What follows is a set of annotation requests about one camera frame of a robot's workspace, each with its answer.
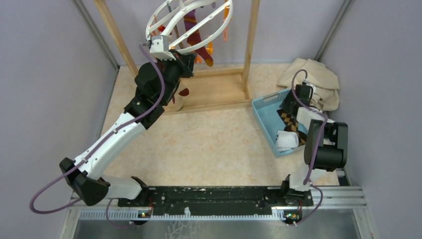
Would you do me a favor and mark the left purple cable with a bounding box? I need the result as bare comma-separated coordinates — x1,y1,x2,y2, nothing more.
29,43,166,230

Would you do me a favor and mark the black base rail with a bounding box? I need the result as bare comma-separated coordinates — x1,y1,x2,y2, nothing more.
118,186,314,216

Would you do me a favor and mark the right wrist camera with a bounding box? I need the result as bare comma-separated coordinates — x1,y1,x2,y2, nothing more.
302,81,317,96

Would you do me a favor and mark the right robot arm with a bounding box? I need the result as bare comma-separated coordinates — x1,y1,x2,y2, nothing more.
280,89,348,205

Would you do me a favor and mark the brown yellow argyle sock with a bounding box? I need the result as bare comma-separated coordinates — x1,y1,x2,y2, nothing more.
277,109,307,146

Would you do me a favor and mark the wooden hanger stand frame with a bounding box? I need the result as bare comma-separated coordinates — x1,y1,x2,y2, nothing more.
94,0,261,116

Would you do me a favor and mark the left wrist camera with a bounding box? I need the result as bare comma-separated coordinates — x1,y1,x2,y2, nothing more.
149,34,176,61

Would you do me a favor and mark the light blue plastic basket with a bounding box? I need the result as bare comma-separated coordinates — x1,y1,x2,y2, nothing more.
252,88,305,158

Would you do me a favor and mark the white round clip hanger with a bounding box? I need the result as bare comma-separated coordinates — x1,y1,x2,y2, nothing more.
145,0,233,60

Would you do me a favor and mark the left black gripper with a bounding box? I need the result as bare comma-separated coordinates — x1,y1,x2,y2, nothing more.
157,48,197,104

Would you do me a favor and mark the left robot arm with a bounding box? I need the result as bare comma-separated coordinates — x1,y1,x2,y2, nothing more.
59,50,196,206

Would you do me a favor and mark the purple pink striped sock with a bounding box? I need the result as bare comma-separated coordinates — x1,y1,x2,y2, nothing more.
184,10,213,67

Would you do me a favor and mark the beige crumpled cloth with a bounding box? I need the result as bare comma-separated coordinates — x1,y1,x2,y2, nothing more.
277,58,340,112

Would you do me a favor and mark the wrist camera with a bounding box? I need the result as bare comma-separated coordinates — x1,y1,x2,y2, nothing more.
302,81,317,96
149,34,176,61

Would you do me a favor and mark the white folded sock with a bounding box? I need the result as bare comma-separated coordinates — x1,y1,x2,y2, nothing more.
275,130,299,152

